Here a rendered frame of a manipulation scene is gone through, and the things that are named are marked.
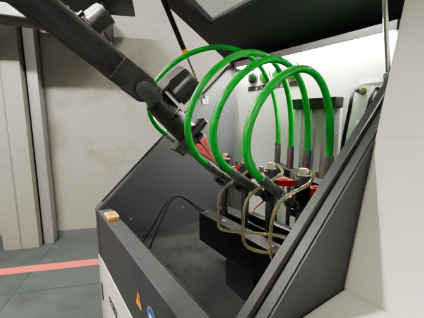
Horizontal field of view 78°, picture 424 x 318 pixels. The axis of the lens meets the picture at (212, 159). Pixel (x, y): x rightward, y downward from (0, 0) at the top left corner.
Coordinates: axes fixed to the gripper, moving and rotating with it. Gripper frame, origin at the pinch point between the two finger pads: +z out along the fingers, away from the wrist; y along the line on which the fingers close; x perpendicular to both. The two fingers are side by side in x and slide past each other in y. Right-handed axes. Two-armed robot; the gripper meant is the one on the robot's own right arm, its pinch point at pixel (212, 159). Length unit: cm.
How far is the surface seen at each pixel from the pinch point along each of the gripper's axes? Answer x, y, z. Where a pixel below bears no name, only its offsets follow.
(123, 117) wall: 226, -2, -23
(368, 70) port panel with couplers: -12.2, 40.7, 9.7
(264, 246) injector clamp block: -18.2, -7.4, 14.6
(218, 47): 8.3, 24.0, -17.7
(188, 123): -11.7, -0.3, -12.5
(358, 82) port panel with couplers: -10.1, 38.6, 11.0
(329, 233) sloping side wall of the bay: -35.0, -0.8, 7.5
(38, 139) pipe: 224, -71, -61
